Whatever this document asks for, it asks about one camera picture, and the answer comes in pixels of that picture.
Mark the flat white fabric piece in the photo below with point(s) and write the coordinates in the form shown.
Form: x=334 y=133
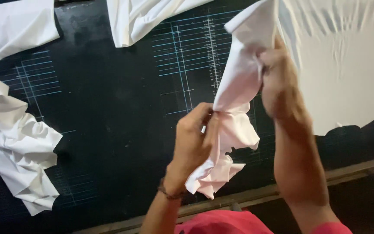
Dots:
x=11 y=31

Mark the black gridded cutting mat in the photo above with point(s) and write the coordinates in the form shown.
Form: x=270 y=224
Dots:
x=125 y=113

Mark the crumpled white fabric piece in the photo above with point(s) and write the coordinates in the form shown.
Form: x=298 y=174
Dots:
x=15 y=143

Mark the folded white fabric piece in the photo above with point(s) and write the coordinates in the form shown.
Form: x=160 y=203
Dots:
x=141 y=19

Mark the white fabric garment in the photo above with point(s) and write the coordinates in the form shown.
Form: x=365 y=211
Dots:
x=242 y=97

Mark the person's right hand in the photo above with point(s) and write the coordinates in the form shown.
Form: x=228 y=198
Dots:
x=279 y=81

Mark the person's right fingers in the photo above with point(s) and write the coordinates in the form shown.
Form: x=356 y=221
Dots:
x=266 y=61

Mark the person's left hand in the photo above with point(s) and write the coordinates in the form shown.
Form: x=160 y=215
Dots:
x=190 y=146

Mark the person's red shirt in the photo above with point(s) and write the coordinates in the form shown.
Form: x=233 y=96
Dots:
x=232 y=223

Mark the person's left fingers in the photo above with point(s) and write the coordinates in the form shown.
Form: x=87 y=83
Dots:
x=203 y=112

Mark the wooden table edge rail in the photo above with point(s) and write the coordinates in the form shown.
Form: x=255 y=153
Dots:
x=239 y=198

